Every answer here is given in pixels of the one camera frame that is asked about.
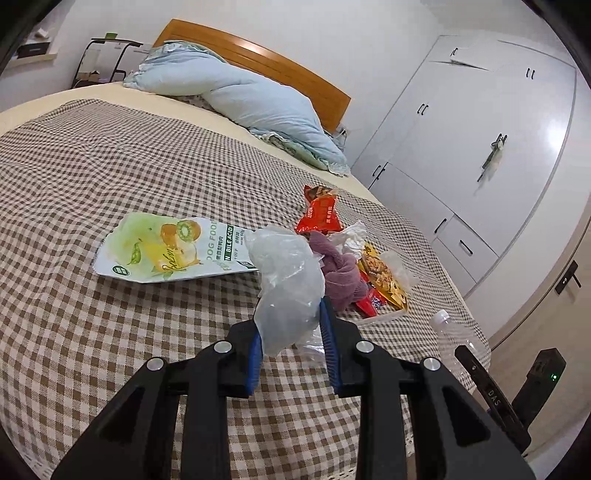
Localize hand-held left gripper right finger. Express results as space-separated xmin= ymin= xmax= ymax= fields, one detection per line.
xmin=318 ymin=295 xmax=539 ymax=480

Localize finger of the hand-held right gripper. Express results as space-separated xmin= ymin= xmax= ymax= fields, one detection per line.
xmin=455 ymin=344 xmax=482 ymax=391

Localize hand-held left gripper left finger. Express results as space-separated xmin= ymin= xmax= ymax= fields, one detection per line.
xmin=51 ymin=320 xmax=265 ymax=480

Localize clear plastic bottle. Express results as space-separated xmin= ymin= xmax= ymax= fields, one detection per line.
xmin=427 ymin=309 xmax=491 ymax=393

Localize purple cloth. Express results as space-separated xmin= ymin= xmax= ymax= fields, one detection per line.
xmin=307 ymin=230 xmax=371 ymax=313

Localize white plastic bag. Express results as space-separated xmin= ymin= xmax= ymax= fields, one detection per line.
xmin=245 ymin=225 xmax=327 ymax=365

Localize yellow snack packet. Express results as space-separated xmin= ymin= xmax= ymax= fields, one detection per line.
xmin=355 ymin=242 xmax=420 ymax=328

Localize white plastic wrap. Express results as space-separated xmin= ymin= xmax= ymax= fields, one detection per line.
xmin=327 ymin=220 xmax=369 ymax=257

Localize green pet food pouch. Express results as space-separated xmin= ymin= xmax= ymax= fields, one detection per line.
xmin=93 ymin=212 xmax=260 ymax=284

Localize hanging keys with white bag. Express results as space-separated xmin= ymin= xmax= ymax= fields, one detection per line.
xmin=477 ymin=133 xmax=509 ymax=191

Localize white wardrobe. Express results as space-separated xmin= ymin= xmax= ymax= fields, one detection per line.
xmin=352 ymin=34 xmax=578 ymax=296

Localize brown checked blanket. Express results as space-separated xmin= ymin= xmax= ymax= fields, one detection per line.
xmin=0 ymin=98 xmax=492 ymax=480

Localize light blue duvet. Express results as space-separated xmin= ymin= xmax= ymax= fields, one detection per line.
xmin=122 ymin=41 xmax=349 ymax=178

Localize cream bed sheet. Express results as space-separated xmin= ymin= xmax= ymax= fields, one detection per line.
xmin=0 ymin=82 xmax=384 ymax=204

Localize white windowsill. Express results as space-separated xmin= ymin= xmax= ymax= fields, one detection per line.
xmin=7 ymin=52 xmax=58 ymax=70

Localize dark flat box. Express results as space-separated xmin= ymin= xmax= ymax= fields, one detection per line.
xmin=16 ymin=41 xmax=52 ymax=59

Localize black door handle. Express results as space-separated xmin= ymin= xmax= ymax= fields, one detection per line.
xmin=554 ymin=260 xmax=584 ymax=304

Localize black frame side table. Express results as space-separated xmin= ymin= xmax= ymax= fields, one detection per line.
xmin=71 ymin=37 xmax=145 ymax=89

